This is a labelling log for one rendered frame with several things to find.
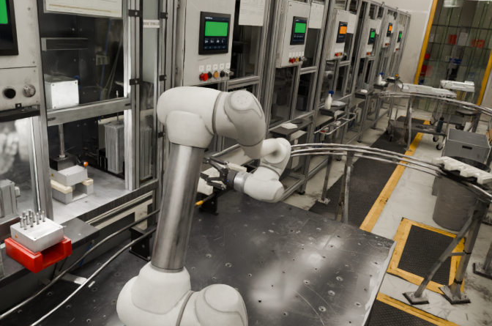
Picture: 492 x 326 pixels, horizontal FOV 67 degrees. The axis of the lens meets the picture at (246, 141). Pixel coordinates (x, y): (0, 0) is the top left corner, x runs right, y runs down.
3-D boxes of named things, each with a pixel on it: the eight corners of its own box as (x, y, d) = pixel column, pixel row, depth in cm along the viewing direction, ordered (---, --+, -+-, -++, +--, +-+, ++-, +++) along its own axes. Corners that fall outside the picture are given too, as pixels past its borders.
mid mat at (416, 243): (463, 302, 254) (463, 301, 253) (380, 270, 279) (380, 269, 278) (466, 237, 337) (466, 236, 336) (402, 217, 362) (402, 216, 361)
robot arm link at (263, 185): (247, 199, 164) (259, 173, 169) (279, 210, 157) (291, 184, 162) (239, 188, 156) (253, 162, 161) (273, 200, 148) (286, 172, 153)
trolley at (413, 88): (387, 143, 598) (401, 83, 567) (383, 133, 650) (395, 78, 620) (446, 152, 582) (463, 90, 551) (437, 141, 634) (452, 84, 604)
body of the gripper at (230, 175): (241, 185, 169) (224, 179, 173) (243, 168, 166) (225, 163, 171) (232, 191, 163) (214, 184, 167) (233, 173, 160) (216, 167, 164)
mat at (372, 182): (356, 258, 291) (356, 257, 291) (287, 231, 318) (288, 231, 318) (430, 121, 776) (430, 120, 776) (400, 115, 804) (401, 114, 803)
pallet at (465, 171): (429, 170, 265) (432, 157, 262) (441, 168, 272) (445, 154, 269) (479, 192, 235) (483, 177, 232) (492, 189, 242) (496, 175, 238)
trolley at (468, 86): (466, 140, 656) (482, 86, 625) (430, 134, 675) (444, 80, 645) (460, 129, 730) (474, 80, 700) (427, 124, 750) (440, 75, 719)
